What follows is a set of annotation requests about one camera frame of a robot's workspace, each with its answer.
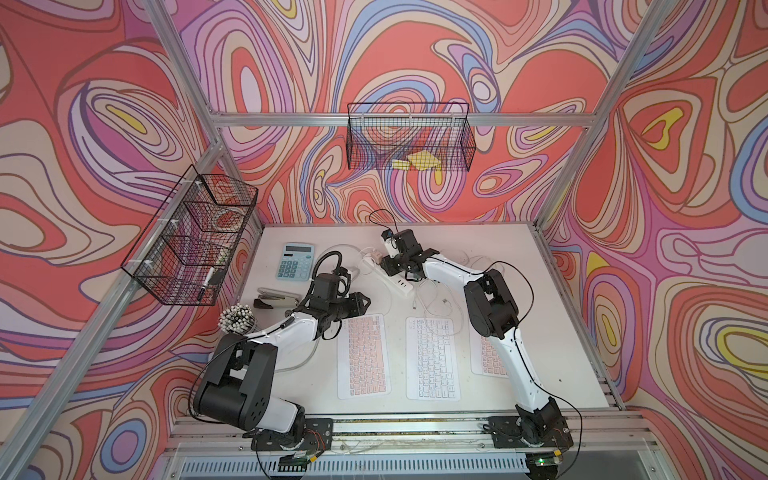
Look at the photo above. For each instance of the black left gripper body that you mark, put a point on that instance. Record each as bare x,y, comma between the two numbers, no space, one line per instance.
344,308

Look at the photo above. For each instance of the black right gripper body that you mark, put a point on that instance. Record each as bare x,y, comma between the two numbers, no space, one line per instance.
394,266

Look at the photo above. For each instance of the pink keyboard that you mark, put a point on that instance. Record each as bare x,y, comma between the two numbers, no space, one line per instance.
362,358
484,359

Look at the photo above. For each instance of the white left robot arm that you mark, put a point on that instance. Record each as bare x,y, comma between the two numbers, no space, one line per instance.
236,385

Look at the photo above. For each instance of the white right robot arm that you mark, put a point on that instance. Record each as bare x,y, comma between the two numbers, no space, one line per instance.
493,313

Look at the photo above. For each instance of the middle white keyboard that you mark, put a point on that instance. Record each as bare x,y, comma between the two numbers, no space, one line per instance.
431,360

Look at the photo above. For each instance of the white power strip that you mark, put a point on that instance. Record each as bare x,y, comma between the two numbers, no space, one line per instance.
396,282

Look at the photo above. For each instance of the light blue calculator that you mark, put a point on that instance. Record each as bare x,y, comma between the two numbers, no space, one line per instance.
296,262

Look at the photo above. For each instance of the black stapler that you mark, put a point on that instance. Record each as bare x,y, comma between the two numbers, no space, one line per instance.
275,299

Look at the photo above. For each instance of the clear cup of pens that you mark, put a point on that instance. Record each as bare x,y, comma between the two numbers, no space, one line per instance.
237,319

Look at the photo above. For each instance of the yellow sticky notes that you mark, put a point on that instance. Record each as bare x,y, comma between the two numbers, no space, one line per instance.
420,161

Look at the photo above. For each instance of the marker in left basket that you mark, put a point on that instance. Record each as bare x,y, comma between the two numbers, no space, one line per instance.
205,284

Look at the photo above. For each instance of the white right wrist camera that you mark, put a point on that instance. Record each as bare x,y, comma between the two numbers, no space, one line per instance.
388,238

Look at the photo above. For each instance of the back wall wire basket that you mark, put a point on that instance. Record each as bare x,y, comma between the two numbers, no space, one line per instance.
378,132

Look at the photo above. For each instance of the wall wire basket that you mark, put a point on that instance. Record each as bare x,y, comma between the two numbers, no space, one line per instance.
378,132
198,225

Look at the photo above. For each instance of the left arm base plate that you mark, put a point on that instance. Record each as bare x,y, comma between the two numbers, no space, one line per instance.
315,435

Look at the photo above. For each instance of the left wall wire basket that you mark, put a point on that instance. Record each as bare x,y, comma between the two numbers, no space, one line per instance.
198,225

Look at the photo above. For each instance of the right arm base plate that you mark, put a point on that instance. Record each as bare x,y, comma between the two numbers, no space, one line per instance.
513,432

